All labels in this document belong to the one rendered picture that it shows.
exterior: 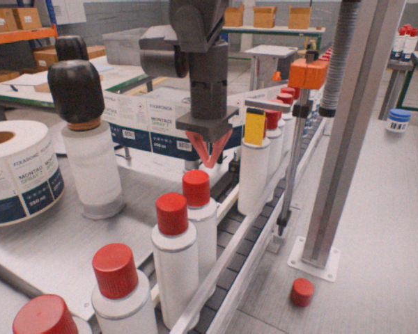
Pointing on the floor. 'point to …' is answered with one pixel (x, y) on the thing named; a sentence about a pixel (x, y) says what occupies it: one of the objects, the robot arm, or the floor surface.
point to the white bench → (124, 74)
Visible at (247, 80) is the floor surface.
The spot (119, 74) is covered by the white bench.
